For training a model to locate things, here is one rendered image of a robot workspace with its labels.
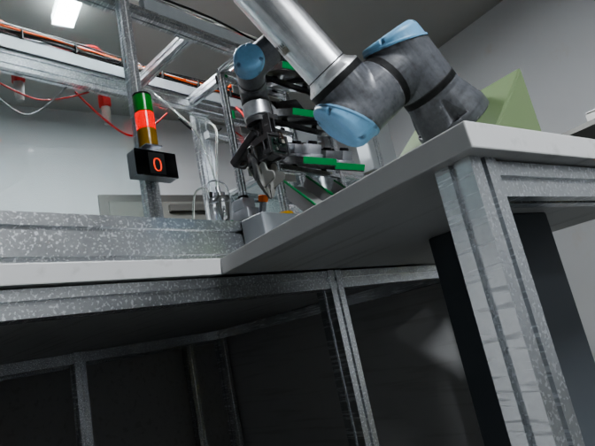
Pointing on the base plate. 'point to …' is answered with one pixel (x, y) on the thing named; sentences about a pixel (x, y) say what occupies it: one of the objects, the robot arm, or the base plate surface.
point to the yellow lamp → (147, 135)
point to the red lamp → (144, 118)
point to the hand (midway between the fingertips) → (267, 195)
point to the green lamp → (142, 101)
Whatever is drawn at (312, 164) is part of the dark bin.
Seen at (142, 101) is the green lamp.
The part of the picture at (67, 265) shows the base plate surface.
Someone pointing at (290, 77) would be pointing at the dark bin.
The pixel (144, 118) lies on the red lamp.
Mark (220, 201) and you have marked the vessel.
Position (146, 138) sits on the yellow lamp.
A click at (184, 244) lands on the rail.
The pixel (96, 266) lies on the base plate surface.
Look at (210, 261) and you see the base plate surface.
